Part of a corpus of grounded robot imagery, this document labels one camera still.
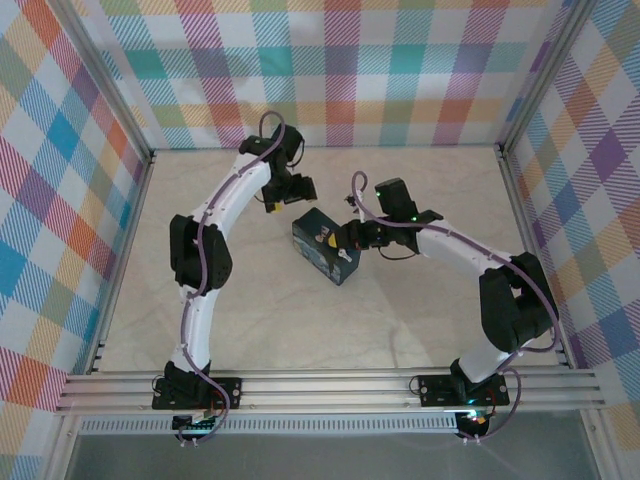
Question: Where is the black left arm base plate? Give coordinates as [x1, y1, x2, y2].
[152, 377, 243, 411]

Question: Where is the starry night print tin box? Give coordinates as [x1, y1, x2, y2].
[291, 207, 362, 287]

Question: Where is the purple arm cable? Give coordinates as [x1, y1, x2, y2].
[351, 171, 560, 444]
[180, 110, 289, 444]

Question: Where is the plaid colourful cloth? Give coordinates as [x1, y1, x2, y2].
[79, 0, 569, 151]
[0, 0, 151, 480]
[509, 0, 640, 480]

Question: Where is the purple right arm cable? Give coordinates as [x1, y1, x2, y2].
[351, 171, 560, 444]

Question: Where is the green left controller board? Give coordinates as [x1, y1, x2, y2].
[172, 412, 222, 434]

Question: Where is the aluminium mounting rail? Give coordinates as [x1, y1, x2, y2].
[53, 368, 609, 415]

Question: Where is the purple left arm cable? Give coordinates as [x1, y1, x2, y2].
[180, 110, 289, 444]

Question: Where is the aluminium side rail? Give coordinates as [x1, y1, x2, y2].
[498, 144, 575, 370]
[85, 154, 157, 375]

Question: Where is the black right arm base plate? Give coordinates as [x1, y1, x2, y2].
[417, 373, 511, 407]

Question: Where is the grey slotted cable duct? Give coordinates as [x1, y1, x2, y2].
[79, 415, 460, 435]

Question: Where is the aluminium frame post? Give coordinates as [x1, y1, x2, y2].
[49, 0, 154, 166]
[498, 0, 599, 157]

